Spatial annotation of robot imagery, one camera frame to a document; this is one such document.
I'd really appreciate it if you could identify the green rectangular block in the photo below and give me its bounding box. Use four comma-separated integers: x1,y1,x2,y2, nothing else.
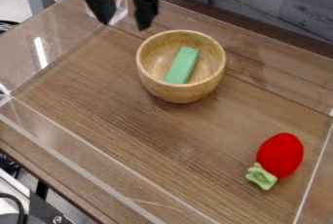
163,47,199,84

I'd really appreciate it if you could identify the brown wooden bowl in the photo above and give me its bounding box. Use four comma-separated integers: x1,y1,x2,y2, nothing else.
136,29,226,103

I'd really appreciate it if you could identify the red plush strawberry toy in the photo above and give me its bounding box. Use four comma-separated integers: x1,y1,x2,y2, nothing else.
246,132,305,191

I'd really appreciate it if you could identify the black table leg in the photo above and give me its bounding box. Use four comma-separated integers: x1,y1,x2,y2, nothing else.
35,181,48,200

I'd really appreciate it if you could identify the clear acrylic corner bracket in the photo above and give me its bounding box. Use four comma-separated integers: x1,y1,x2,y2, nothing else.
81,0,129,26

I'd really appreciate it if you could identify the black cable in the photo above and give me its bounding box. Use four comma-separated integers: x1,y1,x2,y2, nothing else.
0,192,26,224

